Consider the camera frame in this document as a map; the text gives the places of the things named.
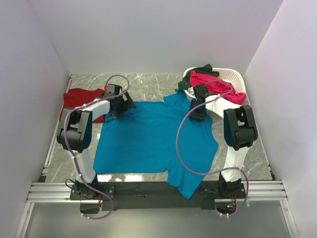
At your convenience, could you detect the blue t shirt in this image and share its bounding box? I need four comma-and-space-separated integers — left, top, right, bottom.
94, 91, 218, 198

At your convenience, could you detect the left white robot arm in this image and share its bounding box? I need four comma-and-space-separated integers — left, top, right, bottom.
56, 84, 136, 199

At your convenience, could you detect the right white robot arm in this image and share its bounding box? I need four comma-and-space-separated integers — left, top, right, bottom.
189, 84, 258, 198

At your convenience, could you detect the white garment in basket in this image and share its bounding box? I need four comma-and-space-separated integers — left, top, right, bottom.
187, 87, 195, 97

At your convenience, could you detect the pink t shirt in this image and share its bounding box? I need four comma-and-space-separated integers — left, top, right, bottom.
190, 71, 246, 105

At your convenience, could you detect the dark green t shirt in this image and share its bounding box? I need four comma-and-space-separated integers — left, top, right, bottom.
178, 63, 220, 92

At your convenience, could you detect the white perforated laundry basket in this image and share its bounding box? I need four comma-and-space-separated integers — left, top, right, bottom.
178, 64, 246, 100

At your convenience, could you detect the folded red t shirt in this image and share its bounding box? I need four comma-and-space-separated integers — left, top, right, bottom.
59, 88, 105, 120

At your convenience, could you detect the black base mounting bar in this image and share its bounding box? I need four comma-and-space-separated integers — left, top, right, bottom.
69, 181, 240, 214

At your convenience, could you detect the aluminium frame rail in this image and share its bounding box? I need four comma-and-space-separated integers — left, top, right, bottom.
26, 180, 288, 203

